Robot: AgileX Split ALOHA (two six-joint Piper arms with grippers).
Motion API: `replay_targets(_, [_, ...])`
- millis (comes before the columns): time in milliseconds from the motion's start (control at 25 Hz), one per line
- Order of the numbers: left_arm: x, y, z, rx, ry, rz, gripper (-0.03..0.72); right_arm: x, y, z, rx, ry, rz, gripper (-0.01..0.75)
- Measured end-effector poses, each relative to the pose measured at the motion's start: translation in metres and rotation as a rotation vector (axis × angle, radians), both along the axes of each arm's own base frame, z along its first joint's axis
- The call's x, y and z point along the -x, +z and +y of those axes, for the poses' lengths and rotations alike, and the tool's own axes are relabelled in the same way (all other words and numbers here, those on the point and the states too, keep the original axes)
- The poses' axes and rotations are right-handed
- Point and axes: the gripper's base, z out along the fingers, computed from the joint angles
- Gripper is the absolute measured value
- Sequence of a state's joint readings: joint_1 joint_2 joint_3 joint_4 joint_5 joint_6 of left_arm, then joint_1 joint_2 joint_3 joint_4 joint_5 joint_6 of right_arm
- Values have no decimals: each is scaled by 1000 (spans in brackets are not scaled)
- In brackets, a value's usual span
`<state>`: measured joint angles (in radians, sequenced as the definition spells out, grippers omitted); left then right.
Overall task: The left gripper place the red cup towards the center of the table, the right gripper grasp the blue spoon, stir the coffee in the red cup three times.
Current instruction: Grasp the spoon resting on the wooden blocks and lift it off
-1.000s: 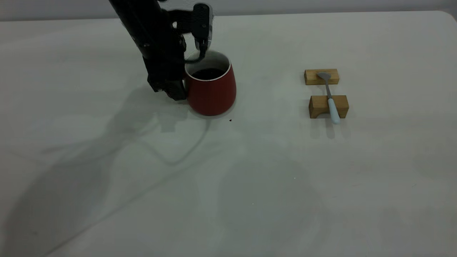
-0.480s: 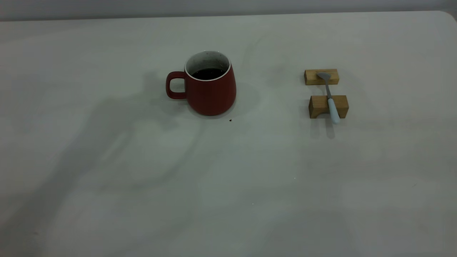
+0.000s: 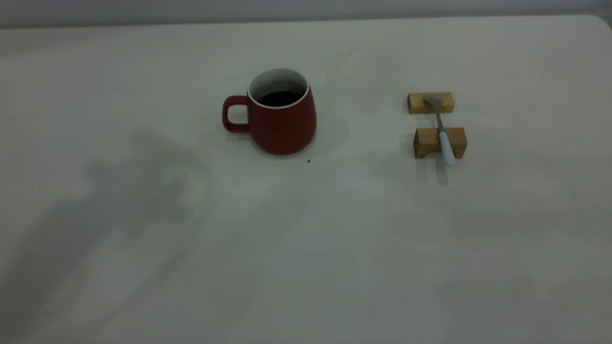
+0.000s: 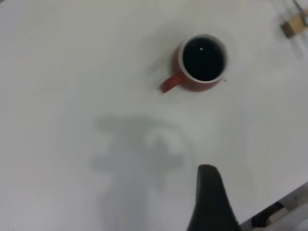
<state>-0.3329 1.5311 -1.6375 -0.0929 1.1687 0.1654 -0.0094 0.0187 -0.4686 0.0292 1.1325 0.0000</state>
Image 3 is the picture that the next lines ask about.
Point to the flat wooden block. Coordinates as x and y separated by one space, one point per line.
417 103

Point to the arched wooden block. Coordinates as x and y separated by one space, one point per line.
428 141

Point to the red ceramic mug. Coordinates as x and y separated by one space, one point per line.
284 126

